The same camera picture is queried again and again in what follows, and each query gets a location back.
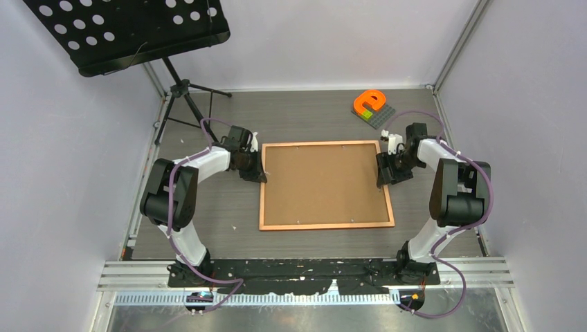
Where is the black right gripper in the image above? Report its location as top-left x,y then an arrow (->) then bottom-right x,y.
376,150 -> 424,188

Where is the green building brick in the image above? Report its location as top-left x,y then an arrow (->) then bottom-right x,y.
359,110 -> 373,121

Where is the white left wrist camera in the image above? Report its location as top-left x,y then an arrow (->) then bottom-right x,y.
249,132 -> 259,152

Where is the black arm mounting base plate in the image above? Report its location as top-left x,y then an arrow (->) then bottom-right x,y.
167,258 -> 440,295

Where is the orange letter toy block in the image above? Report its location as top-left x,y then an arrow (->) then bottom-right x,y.
353,89 -> 386,113

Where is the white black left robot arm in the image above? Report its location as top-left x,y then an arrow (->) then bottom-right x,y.
139,126 -> 267,288

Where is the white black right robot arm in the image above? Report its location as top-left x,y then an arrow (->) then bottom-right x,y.
376,122 -> 492,284

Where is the copper picture frame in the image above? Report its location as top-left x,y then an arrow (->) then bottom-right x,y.
258,140 -> 396,232

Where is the black perforated music stand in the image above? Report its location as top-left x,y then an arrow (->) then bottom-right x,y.
25,0 -> 231,144

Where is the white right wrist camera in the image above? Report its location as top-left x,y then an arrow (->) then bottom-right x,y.
381,129 -> 404,155

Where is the aluminium front rail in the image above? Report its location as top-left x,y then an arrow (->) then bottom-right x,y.
98,257 -> 514,306

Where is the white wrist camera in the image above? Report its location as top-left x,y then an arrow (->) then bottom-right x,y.
249,132 -> 259,152
381,129 -> 404,155

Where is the grey building baseplate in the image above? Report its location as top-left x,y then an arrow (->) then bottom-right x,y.
351,104 -> 396,129

